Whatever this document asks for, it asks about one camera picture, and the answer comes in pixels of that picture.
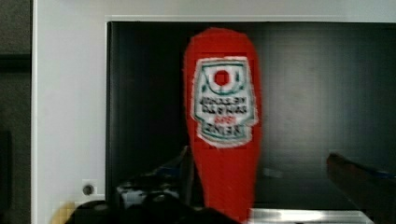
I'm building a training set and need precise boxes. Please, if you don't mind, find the red ketchup bottle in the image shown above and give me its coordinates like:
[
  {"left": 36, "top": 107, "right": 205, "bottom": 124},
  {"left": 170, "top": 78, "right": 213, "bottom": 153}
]
[{"left": 183, "top": 28, "right": 262, "bottom": 224}]

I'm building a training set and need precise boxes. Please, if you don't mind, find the black toaster oven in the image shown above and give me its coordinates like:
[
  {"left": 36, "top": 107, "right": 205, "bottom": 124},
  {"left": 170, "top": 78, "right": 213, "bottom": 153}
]
[{"left": 106, "top": 21, "right": 395, "bottom": 224}]

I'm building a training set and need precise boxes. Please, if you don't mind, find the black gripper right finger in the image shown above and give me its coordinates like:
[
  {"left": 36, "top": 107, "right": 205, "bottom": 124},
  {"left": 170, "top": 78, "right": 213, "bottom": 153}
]
[{"left": 326, "top": 153, "right": 396, "bottom": 224}]

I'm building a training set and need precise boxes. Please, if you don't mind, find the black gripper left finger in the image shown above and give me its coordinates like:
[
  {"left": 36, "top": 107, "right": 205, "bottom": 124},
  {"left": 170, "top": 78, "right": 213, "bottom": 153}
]
[{"left": 116, "top": 146, "right": 194, "bottom": 207}]

